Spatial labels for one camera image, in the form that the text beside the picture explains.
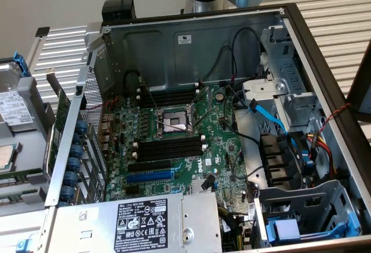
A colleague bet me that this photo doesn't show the CPU socket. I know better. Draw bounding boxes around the CPU socket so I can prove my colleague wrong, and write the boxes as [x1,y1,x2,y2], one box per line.
[153,86,211,139]

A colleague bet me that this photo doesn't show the thin metal locking lever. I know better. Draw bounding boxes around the thin metal locking lever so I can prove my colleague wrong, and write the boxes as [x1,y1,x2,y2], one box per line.
[155,120,191,134]
[140,78,159,111]

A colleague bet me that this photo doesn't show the metal socket cover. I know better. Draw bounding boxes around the metal socket cover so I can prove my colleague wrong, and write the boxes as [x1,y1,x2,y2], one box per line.
[190,86,211,128]

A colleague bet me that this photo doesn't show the open metal PC case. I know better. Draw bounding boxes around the open metal PC case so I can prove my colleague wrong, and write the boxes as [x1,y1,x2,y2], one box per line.
[0,2,371,253]

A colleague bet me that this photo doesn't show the green motherboard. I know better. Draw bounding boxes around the green motherboard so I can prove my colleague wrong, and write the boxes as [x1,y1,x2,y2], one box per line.
[98,83,257,207]

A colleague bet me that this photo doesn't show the long black expansion slot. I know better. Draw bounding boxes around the long black expansion slot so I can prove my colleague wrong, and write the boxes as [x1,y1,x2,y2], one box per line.
[127,159,172,174]

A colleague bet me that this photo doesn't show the blue expansion slot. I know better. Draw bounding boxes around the blue expansion slot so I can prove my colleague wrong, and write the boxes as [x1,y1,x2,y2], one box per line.
[126,169,175,183]

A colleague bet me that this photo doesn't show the silver chipset heatsink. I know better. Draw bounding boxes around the silver chipset heatsink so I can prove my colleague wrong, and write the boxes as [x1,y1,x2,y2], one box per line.
[190,179,207,195]

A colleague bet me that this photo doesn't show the silver disk bay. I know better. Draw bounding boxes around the silver disk bay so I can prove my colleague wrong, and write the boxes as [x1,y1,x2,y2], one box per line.
[242,25,321,128]

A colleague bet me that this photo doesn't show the metal rear port block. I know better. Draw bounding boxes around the metal rear port block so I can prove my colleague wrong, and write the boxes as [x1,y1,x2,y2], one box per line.
[99,112,116,153]

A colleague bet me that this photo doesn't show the black plastic shroud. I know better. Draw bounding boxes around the black plastic shroud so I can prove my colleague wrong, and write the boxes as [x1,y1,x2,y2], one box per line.
[259,132,307,191]

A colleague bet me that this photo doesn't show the black box device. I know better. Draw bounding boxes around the black box device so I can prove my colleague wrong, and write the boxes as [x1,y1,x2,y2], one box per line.
[101,0,137,27]

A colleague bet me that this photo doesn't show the green graphics card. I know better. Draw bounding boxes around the green graphics card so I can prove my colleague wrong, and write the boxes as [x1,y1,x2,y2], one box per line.
[42,66,73,178]

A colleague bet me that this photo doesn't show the grey metal drive cage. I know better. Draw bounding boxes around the grey metal drive cage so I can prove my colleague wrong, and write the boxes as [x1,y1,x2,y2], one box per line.
[253,179,365,250]

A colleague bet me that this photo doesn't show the silver power supply unit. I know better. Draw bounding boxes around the silver power supply unit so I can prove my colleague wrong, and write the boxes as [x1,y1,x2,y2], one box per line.
[48,191,223,253]

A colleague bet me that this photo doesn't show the blue drive caddy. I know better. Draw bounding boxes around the blue drive caddy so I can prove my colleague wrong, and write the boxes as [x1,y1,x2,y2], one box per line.
[265,211,362,245]

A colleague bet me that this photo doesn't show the grey parts rack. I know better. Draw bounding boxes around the grey parts rack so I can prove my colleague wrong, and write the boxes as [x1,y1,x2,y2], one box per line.
[0,75,57,218]

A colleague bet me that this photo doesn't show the small black end cap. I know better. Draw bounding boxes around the small black end cap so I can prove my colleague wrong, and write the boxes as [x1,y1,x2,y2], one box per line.
[34,26,50,38]

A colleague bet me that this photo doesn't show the silver hard disk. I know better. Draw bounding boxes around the silver hard disk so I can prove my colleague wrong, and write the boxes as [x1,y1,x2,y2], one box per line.
[0,61,33,133]

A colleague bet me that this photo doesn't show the dark brown panel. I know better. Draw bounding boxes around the dark brown panel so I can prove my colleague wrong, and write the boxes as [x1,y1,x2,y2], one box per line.
[345,39,371,122]

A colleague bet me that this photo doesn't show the silver CPU chip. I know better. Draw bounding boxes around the silver CPU chip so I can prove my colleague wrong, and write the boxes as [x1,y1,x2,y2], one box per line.
[0,144,16,172]

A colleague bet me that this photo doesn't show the blue case latch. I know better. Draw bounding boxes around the blue case latch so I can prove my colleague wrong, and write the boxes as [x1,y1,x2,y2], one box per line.
[16,238,31,253]

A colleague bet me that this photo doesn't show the thick black wire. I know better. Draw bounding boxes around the thick black wire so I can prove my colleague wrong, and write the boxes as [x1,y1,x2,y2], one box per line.
[222,89,261,147]

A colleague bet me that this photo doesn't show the black wire connector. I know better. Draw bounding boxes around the black wire connector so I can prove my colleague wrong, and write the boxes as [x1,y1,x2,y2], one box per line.
[202,174,217,192]

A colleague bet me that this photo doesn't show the thin black looped wire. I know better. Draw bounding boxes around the thin black looped wire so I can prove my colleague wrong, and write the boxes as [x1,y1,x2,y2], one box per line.
[231,28,263,87]

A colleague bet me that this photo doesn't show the blue flat disk wire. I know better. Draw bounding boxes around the blue flat disk wire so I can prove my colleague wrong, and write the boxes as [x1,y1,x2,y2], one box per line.
[248,98,315,168]

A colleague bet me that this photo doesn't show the yellow black wire bundle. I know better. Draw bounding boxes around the yellow black wire bundle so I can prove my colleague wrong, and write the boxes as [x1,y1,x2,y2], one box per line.
[217,205,253,253]

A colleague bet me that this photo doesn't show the yellow red power wires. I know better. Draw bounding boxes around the yellow red power wires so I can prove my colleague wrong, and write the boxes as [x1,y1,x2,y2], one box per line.
[305,132,341,178]

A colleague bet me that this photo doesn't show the red black twisted wire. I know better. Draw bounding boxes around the red black twisted wire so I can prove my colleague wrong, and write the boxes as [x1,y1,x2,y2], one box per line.
[314,103,353,138]

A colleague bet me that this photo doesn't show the blue hard disk bracket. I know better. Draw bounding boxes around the blue hard disk bracket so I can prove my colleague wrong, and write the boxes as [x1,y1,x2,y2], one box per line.
[12,50,32,78]

